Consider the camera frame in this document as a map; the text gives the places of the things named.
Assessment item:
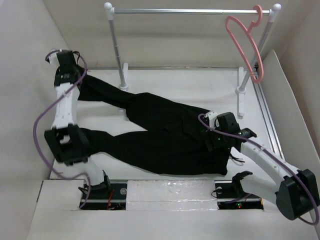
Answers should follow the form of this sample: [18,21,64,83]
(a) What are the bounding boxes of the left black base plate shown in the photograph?
[78,180,128,211]

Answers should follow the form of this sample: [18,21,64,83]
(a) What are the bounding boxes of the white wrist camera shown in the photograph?
[45,49,59,68]
[203,111,220,129]

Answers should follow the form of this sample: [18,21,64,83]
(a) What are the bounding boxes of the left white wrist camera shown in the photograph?
[45,49,59,68]

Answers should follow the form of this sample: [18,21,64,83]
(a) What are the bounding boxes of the black trousers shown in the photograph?
[79,75,232,176]

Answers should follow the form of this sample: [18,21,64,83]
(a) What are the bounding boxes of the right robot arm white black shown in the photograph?
[197,111,320,226]

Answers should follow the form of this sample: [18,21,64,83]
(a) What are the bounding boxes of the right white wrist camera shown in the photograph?
[203,111,220,129]

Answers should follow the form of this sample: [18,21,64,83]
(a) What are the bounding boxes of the aluminium rail right side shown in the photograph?
[252,63,285,161]

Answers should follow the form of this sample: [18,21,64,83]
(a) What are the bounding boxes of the white metal clothes rack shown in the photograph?
[100,0,284,118]

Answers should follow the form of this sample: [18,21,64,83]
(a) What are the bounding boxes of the pink plastic hanger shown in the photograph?
[225,4,266,84]

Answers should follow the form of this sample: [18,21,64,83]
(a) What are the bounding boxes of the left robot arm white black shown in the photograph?
[44,49,112,199]

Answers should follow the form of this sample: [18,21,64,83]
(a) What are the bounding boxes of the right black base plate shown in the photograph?
[211,180,264,210]

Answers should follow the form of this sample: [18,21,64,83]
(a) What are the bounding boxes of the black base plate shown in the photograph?
[78,180,128,211]
[211,180,264,210]

